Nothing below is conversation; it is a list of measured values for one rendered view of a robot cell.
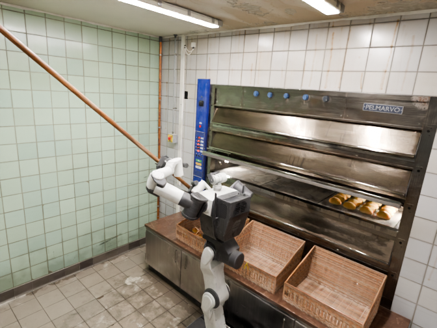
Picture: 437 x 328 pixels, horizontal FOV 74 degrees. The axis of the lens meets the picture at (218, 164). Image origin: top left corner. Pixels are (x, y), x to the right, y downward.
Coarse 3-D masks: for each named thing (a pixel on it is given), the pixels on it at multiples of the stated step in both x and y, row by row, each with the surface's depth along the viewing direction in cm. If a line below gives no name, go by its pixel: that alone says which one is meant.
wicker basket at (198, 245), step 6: (180, 222) 289; (186, 222) 296; (192, 222) 303; (198, 222) 310; (246, 222) 279; (180, 228) 283; (198, 228) 311; (180, 234) 293; (186, 234) 278; (192, 234) 271; (180, 240) 286; (186, 240) 279; (192, 240) 273; (198, 240) 267; (204, 240) 261; (192, 246) 274; (198, 246) 276
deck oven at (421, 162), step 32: (224, 128) 291; (256, 160) 271; (384, 160) 200; (416, 160) 187; (256, 192) 276; (384, 192) 202; (416, 192) 190; (352, 224) 220; (288, 256) 263; (352, 256) 224; (384, 288) 211
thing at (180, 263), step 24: (168, 216) 338; (168, 240) 290; (168, 264) 297; (192, 264) 270; (192, 288) 276; (240, 288) 234; (240, 312) 238; (264, 312) 221; (288, 312) 205; (384, 312) 208
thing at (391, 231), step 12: (228, 180) 298; (240, 180) 291; (264, 192) 270; (276, 192) 264; (300, 204) 247; (312, 204) 240; (336, 216) 228; (348, 216) 222; (372, 228) 211; (384, 228) 206; (396, 228) 206
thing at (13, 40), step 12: (0, 24) 128; (12, 36) 131; (24, 48) 136; (36, 60) 141; (48, 72) 146; (84, 96) 161; (96, 108) 168; (108, 120) 175; (120, 132) 184; (180, 180) 233
